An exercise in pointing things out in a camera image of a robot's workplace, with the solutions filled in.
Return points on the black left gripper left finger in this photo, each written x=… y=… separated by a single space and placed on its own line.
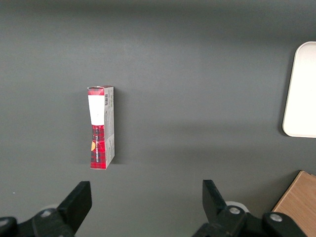
x=71 y=209

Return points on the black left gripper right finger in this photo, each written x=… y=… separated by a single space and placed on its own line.
x=222 y=219

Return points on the cream rectangular plastic tray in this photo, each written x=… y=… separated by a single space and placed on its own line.
x=302 y=93

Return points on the red and grey carton box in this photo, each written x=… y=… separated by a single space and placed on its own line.
x=98 y=138

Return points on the wooden two-drawer cabinet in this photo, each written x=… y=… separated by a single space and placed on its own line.
x=301 y=200

